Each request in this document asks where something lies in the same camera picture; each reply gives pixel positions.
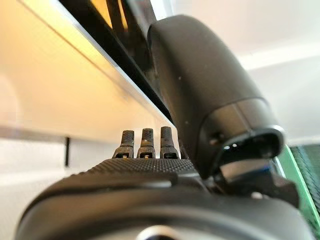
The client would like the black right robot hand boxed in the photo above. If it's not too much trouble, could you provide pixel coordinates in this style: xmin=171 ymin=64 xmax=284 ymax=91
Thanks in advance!
xmin=14 ymin=14 xmax=316 ymax=240

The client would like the green drink can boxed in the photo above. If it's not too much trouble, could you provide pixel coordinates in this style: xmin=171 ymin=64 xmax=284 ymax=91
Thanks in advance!
xmin=274 ymin=144 xmax=320 ymax=226

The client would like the amber window with dark frame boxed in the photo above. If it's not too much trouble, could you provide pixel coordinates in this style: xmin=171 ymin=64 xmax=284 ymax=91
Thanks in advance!
xmin=0 ymin=0 xmax=180 ymax=151

